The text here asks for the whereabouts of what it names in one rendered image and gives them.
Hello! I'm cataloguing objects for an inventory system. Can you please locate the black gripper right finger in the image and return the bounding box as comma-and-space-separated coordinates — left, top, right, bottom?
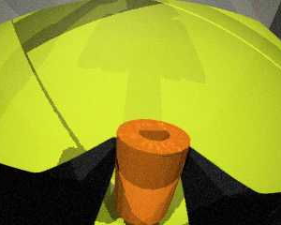
181, 146, 281, 225

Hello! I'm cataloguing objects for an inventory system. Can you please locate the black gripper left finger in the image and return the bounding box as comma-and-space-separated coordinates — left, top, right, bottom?
0, 136, 117, 225

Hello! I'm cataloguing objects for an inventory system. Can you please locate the orange tapered knob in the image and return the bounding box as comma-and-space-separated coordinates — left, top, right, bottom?
114, 120, 190, 225

